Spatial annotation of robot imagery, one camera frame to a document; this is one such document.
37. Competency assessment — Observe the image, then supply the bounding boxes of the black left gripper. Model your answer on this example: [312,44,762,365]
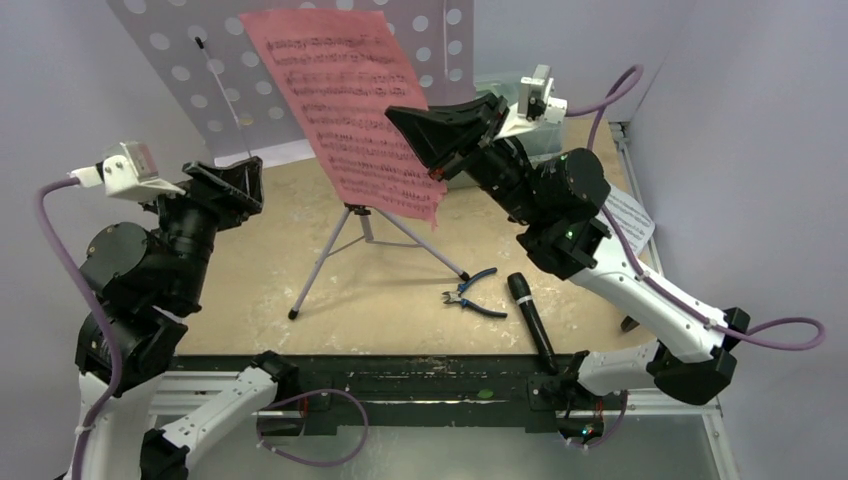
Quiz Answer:
[140,153,263,305]

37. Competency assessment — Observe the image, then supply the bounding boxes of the pink sheet music page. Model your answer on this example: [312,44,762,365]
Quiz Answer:
[239,8,447,226]

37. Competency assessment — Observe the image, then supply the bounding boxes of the white perforated music stand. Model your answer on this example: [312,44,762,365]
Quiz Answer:
[105,0,476,321]

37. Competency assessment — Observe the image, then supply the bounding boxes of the white sheet music page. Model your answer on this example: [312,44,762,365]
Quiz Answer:
[604,185,656,256]

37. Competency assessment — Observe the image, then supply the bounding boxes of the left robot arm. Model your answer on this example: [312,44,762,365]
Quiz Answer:
[67,154,300,479]

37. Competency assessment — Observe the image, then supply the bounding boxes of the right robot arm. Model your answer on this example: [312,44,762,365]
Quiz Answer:
[385,94,748,407]

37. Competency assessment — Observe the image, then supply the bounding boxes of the clear green storage box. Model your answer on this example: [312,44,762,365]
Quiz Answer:
[475,64,568,158]

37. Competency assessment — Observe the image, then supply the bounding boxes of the black clarinet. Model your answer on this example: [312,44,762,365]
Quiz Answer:
[507,272,559,375]

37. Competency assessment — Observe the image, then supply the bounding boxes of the black round disc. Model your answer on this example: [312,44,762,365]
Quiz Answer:
[620,316,640,333]

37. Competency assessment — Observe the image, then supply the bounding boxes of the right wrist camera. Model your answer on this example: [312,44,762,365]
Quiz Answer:
[495,64,568,139]

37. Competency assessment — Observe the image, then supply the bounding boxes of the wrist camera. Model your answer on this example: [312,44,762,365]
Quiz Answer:
[68,141,186,203]
[495,64,568,139]

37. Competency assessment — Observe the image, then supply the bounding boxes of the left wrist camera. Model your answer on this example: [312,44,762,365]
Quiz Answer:
[68,141,186,203]

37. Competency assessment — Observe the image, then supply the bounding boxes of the blue handled pliers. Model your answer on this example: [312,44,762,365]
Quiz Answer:
[441,267,509,320]

